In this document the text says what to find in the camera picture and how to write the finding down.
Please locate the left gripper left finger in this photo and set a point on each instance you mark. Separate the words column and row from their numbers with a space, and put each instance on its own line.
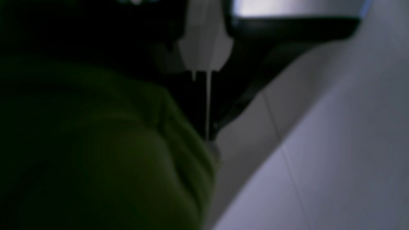
column 135, row 37

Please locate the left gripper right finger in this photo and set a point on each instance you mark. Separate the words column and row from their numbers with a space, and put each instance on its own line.
column 268, row 35

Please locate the green T-shirt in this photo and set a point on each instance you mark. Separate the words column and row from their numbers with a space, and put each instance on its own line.
column 86, row 148

